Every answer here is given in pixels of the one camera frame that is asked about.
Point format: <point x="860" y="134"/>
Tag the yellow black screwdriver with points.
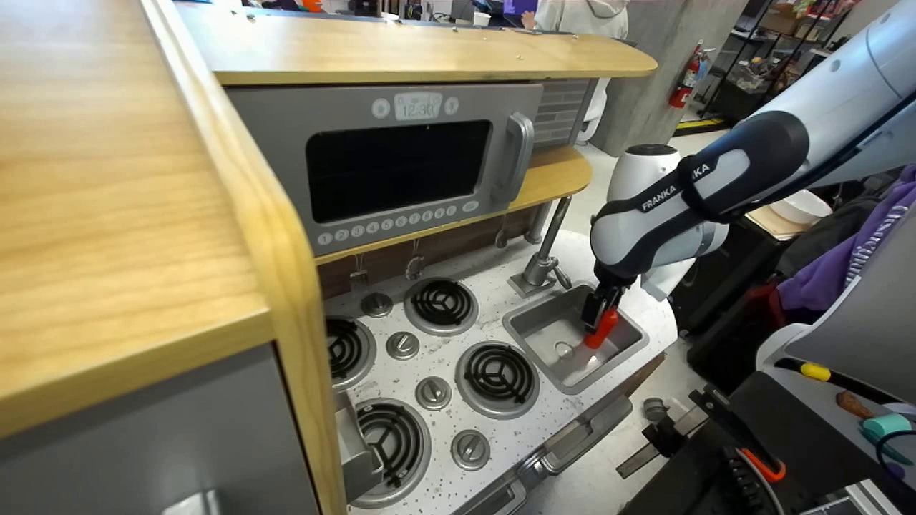
<point x="821" y="372"/>

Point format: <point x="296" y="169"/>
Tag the grey stove knob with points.
<point x="402" y="345"/>
<point x="376" y="305"/>
<point x="433" y="390"/>
<point x="472" y="446"/>

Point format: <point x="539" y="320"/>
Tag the red fire extinguisher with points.
<point x="689" y="76"/>

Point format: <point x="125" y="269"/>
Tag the grey toy faucet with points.
<point x="548" y="247"/>

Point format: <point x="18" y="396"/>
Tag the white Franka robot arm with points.
<point x="668" y="210"/>

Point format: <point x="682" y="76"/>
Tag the metal toy sink basin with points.
<point x="563" y="339"/>

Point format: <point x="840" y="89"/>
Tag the black coil stove burner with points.
<point x="392" y="442"/>
<point x="343" y="348"/>
<point x="442" y="305"/>
<point x="499" y="372"/>

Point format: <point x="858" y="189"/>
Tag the black perforated robot table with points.
<point x="689" y="486"/>

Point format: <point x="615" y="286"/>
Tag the grey toy microwave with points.
<point x="402" y="173"/>

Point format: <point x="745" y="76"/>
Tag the purple cloth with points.
<point x="840" y="260"/>

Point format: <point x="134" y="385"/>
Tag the white bowl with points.
<point x="797" y="207"/>

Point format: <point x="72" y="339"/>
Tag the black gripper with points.
<point x="615" y="286"/>

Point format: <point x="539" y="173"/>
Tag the wooden toy kitchen unit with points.
<point x="95" y="189"/>

